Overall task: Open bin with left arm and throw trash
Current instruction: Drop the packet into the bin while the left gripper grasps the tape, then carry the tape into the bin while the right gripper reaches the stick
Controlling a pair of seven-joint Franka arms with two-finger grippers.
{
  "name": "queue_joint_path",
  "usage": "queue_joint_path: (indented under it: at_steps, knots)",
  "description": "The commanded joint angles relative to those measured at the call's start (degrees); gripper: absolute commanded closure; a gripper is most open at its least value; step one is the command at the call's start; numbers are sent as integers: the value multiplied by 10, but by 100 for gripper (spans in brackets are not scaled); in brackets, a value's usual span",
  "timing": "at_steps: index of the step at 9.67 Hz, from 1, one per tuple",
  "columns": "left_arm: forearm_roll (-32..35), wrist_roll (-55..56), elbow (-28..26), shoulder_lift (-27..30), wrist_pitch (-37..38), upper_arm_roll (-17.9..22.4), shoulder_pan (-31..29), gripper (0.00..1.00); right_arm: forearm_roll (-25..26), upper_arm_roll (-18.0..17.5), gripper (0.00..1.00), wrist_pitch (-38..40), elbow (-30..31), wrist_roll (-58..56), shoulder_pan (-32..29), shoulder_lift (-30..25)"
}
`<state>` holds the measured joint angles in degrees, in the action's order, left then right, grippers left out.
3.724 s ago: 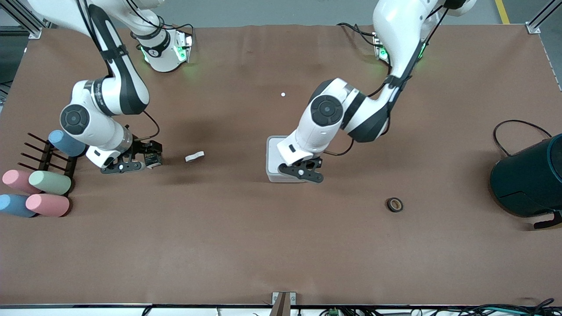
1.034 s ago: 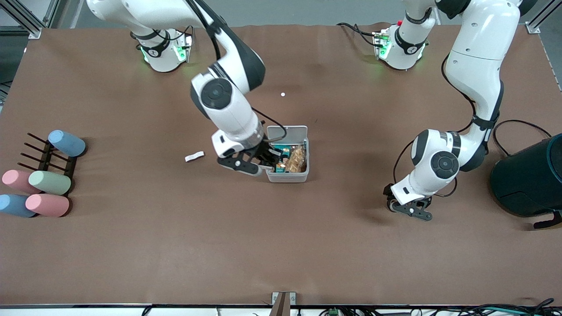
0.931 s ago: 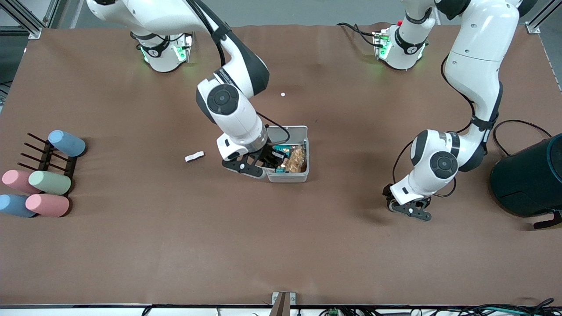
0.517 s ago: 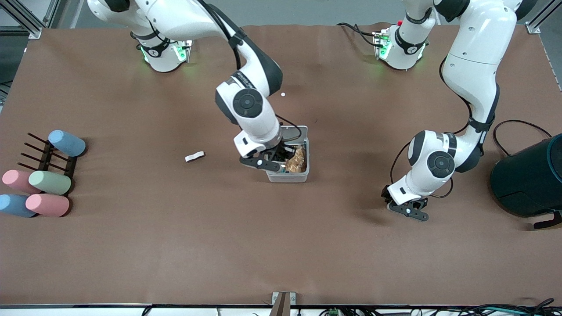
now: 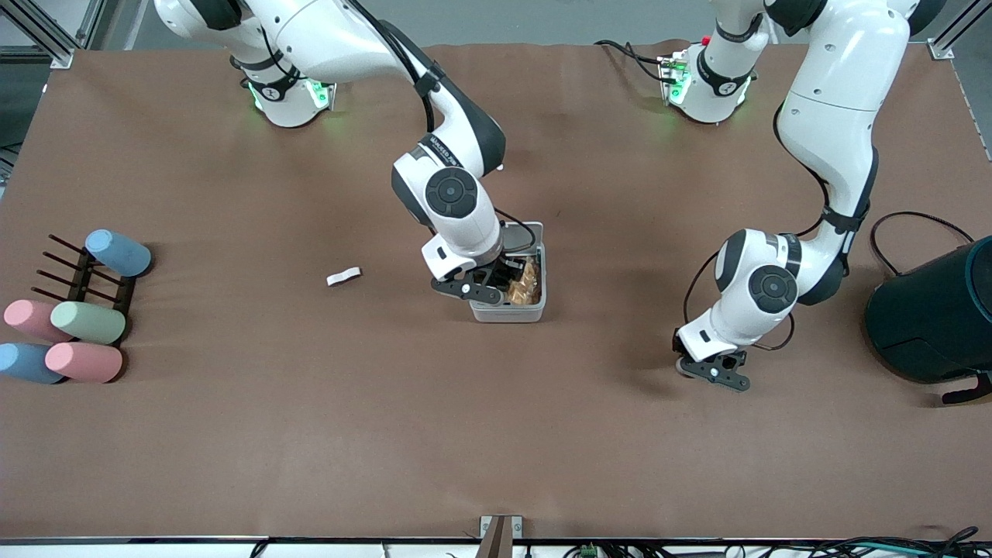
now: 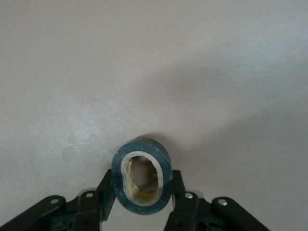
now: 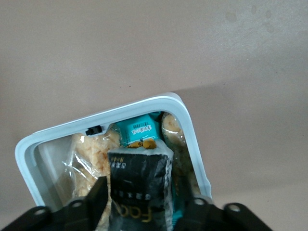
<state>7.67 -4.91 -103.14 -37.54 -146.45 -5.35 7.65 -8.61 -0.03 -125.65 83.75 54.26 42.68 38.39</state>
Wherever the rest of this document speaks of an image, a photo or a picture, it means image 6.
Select black tape roll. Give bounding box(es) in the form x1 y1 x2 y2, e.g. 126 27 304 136
111 136 173 216

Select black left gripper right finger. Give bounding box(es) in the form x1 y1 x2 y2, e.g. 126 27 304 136
165 169 285 231

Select brown table cover sheet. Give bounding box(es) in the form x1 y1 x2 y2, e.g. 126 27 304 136
0 0 308 231

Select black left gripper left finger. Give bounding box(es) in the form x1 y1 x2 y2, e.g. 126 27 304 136
0 169 116 231

